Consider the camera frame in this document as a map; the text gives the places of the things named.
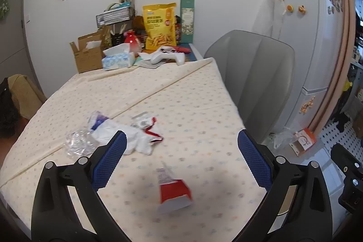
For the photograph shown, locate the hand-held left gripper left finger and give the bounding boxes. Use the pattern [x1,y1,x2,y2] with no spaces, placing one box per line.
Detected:
[31,130,127,242]

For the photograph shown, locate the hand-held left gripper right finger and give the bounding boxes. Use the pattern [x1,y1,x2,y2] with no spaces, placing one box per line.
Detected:
[235,129,333,242]

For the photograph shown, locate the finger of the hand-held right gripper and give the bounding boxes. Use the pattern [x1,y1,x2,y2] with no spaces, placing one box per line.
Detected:
[330,143,363,175]

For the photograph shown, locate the clear plastic wrapper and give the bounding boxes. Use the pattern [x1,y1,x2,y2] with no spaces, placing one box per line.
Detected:
[65,130,97,158]

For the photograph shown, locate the white plastic bag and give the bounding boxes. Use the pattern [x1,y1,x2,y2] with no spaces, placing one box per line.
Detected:
[98,117,164,156]

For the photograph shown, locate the blue and white wrapper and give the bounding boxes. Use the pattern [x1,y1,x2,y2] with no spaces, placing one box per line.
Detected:
[88,111,112,132]

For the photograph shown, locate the clear labelled packet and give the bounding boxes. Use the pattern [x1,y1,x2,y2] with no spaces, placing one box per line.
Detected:
[132,113,157,129]

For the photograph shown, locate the red and white carton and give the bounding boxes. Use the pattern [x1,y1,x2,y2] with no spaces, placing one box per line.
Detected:
[157,168,194,214]

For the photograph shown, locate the clear plastic floor bag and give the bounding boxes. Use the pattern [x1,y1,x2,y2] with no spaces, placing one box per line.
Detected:
[264,129,296,151]

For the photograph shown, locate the orange and white box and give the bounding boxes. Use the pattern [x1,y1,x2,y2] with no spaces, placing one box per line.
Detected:
[289,129,318,157]

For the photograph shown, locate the yellow magnet cluster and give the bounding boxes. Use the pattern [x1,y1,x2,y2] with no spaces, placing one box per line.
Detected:
[299,97,316,115]

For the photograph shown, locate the grey office chair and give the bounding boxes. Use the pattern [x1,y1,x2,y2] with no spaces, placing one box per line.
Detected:
[204,30,296,144]

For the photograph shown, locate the floral cream tablecloth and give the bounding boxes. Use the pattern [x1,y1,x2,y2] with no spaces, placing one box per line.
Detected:
[0,57,273,242]

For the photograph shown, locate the blue tissue pack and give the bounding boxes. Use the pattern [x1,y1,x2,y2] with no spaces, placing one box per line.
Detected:
[101,44,136,71]

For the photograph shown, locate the open cardboard box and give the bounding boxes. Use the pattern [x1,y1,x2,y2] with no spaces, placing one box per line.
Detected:
[69,32,107,74]

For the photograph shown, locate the loose papers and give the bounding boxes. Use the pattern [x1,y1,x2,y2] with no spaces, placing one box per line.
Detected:
[133,53,165,69]

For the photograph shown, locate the black garment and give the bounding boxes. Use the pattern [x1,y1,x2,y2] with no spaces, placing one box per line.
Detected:
[0,78,22,139]

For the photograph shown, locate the white refrigerator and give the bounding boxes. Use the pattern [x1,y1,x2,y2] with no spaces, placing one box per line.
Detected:
[262,0,345,141]

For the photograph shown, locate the white game controller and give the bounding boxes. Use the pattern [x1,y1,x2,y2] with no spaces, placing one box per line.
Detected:
[142,46,186,66]

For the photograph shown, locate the red ceramic bottle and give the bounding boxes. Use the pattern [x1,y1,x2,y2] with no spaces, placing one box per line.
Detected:
[124,30,144,53]

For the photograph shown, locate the black pen holder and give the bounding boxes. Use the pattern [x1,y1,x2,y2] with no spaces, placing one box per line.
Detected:
[110,32,125,47]

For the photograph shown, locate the pink curtain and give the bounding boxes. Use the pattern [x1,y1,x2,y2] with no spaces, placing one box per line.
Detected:
[303,0,357,132]

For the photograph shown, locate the brown plush toy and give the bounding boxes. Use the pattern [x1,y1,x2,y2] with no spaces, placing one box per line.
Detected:
[133,15,146,32]

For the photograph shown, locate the yellow snack bag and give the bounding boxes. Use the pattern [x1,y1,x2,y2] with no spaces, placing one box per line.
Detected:
[142,2,177,51]

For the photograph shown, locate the snack jar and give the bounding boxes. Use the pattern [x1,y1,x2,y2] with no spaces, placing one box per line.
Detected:
[174,23,183,43]

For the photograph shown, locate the white hanging tote bag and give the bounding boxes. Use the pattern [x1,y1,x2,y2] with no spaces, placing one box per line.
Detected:
[268,0,285,42]

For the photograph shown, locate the tall green box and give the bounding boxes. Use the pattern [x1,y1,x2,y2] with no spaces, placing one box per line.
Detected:
[180,0,196,44]

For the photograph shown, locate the grey door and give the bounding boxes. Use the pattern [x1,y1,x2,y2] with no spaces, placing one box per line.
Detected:
[0,0,39,82]

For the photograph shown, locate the light green hanging cloth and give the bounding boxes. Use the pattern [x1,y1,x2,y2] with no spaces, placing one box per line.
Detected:
[0,0,11,22]

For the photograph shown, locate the black wire basket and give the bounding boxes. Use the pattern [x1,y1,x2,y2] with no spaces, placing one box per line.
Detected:
[96,7,135,27]

